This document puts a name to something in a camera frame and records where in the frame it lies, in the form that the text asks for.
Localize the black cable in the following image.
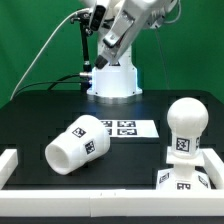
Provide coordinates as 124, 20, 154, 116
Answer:
13, 73, 84, 98

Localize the white lamp base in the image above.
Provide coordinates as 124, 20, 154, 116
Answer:
156, 146, 211, 191

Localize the white camera cable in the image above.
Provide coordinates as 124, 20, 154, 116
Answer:
10, 11, 84, 101

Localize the white left fence rail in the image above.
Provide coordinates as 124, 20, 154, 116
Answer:
0, 149, 18, 190

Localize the white right fence rail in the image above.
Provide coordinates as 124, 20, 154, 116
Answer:
202, 148, 224, 190

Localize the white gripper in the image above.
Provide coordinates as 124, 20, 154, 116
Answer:
94, 0, 167, 69

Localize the white lamp bulb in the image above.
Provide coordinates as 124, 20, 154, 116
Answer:
167, 97, 209, 158

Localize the white fence rail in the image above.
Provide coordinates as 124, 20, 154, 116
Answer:
202, 148, 224, 190
0, 149, 18, 190
0, 189, 224, 217

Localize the white lamp shade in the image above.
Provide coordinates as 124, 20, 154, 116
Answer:
45, 115, 110, 175

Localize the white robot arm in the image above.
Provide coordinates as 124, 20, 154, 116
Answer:
80, 0, 181, 103

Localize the black camera stand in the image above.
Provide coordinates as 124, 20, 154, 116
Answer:
80, 21, 93, 92

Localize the white front fence rail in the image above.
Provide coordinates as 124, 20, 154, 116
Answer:
0, 189, 224, 217

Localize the white marker sheet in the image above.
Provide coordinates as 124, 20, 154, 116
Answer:
102, 120, 159, 138

